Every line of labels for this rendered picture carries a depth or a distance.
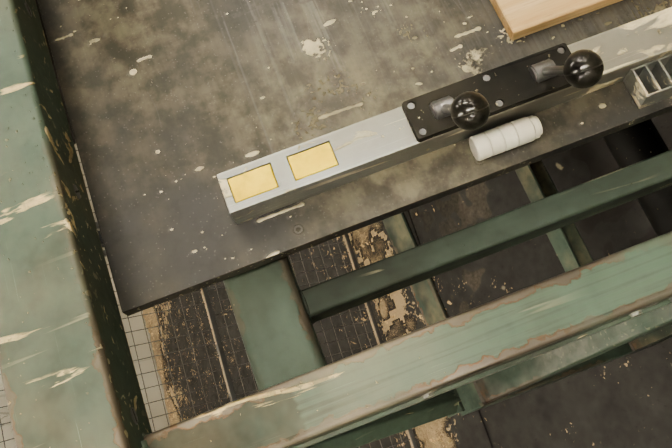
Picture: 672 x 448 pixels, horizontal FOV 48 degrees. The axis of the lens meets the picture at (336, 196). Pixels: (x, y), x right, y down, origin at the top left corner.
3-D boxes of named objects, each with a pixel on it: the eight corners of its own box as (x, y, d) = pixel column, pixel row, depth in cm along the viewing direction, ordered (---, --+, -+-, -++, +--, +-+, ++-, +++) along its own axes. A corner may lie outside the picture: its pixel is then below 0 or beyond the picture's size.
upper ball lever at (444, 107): (461, 118, 85) (500, 123, 72) (430, 130, 85) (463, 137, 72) (450, 86, 85) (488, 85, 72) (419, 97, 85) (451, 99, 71)
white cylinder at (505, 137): (477, 165, 87) (541, 141, 87) (480, 155, 84) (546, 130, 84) (466, 143, 88) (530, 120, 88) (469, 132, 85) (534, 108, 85)
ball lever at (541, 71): (559, 82, 86) (615, 80, 73) (528, 93, 86) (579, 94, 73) (549, 49, 86) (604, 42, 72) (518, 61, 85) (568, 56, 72)
